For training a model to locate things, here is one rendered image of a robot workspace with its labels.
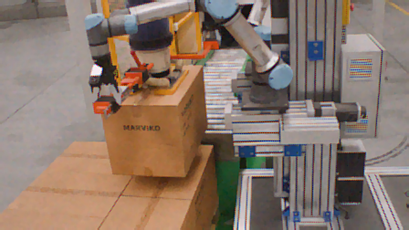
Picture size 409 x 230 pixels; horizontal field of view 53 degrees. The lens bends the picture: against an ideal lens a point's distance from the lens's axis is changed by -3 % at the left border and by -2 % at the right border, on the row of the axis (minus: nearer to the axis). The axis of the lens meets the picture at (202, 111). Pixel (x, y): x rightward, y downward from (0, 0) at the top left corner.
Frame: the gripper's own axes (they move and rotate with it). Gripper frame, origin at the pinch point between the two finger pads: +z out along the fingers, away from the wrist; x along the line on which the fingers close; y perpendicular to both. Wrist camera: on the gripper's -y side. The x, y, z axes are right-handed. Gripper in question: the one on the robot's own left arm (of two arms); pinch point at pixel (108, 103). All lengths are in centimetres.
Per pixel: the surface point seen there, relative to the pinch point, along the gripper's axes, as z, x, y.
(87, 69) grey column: 39, 99, 166
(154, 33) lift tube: -16, -6, 51
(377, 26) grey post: 64, -167, 375
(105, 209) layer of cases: 66, 22, 17
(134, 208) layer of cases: 66, 7, 19
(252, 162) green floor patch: 122, -36, 159
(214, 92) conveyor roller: 67, -5, 181
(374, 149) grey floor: 124, -138, 187
